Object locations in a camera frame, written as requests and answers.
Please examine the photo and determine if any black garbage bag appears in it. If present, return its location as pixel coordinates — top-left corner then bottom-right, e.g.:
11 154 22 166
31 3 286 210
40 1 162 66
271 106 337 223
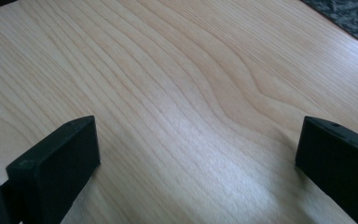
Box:
300 0 358 44

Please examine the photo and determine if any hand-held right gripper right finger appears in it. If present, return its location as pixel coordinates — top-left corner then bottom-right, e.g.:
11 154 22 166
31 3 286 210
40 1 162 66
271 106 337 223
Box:
295 116 358 224

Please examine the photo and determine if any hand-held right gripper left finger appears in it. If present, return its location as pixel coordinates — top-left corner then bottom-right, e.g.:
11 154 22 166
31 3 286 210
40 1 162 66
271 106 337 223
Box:
0 115 102 224

